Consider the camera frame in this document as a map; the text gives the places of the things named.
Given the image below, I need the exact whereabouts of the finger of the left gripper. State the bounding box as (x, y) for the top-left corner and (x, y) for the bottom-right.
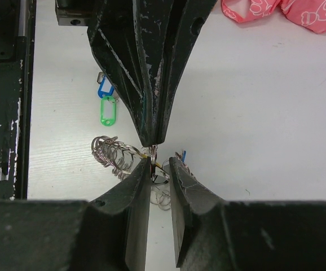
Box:
(136, 0), (216, 143)
(87, 1), (155, 147)

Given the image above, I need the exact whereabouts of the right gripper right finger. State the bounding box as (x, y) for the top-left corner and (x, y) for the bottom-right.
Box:
(169, 158), (228, 268)

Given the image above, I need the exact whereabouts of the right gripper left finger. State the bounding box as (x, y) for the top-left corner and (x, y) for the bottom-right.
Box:
(90, 158), (151, 270)

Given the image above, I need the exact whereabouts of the yellow key tag with key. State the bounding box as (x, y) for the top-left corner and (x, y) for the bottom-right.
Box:
(140, 150), (169, 186)

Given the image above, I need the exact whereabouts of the silver keyring chain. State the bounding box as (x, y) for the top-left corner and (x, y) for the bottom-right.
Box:
(90, 135), (172, 212)

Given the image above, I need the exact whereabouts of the light blue key tag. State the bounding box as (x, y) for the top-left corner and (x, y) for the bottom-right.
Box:
(180, 150), (186, 163)

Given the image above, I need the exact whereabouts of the blue key tag on table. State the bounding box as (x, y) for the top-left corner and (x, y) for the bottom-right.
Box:
(97, 72), (114, 98)

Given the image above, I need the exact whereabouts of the green key tag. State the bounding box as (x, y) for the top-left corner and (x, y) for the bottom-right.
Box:
(100, 96), (117, 126)

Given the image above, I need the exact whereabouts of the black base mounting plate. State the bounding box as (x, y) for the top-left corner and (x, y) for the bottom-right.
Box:
(0, 1), (37, 200)

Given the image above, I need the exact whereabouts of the pink plastic bag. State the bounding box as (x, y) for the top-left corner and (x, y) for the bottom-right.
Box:
(220, 1), (326, 34)

